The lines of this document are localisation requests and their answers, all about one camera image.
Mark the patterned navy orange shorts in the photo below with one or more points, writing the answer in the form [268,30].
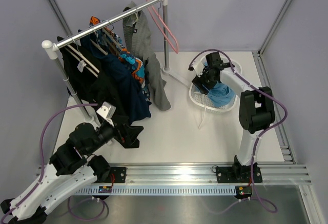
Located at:
[136,68]

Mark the wooden hanger with patterned shorts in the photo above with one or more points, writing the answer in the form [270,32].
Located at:
[109,41]

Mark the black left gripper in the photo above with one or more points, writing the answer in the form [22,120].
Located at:
[130,132]

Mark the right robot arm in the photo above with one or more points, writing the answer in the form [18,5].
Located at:
[256,113]

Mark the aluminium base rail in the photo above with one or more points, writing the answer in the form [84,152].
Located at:
[203,174]

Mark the black garment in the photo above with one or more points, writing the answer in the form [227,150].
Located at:
[100,90]

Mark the pink clothes hanger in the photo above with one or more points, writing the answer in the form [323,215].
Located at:
[164,29]

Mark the silver clothes rack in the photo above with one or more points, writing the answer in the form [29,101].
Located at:
[52,48]

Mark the white perforated basket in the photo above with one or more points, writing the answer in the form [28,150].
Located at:
[208,93]

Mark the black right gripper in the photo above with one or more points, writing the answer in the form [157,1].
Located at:
[198,82]

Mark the grey knit shorts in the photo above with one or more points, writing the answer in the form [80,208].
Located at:
[137,35]

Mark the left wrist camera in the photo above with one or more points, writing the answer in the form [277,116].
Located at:
[106,111]

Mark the white slotted cable duct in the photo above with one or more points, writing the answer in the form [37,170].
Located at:
[157,191]

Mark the light blue shorts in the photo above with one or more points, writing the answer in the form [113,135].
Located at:
[220,98]

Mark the wooden hanger with black garment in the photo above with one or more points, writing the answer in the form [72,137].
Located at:
[77,62]

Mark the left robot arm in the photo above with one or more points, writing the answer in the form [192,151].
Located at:
[69,169]

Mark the navy blue garment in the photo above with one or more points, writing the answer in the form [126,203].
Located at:
[131,95]

